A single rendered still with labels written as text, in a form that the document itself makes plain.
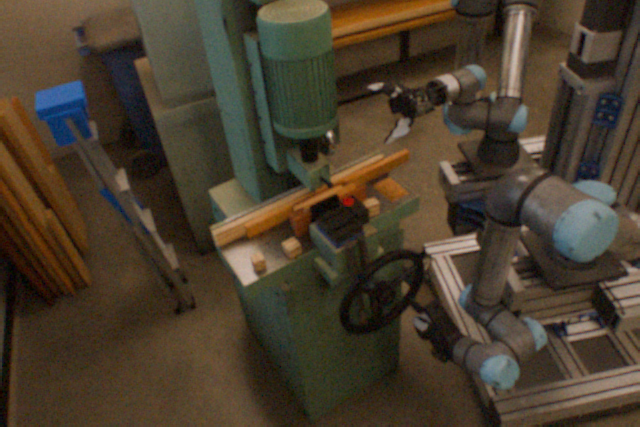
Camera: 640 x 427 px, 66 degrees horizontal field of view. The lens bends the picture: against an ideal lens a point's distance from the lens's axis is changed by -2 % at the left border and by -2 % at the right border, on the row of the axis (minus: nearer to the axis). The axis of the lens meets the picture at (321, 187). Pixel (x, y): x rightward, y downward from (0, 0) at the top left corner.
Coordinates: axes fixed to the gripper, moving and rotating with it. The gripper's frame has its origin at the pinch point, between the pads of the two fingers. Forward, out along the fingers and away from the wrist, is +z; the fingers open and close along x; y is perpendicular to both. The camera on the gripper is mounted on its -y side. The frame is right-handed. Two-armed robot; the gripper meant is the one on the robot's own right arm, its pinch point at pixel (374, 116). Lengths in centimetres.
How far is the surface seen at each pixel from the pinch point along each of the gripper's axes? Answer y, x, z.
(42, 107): -78, -34, 74
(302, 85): 0.2, -13.3, 16.5
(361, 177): -26.3, 19.8, -4.9
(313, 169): -16.4, 9.6, 13.9
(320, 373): -44, 83, 25
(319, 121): -4.3, -3.4, 13.1
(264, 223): -26.5, 20.5, 29.9
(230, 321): -113, 78, 38
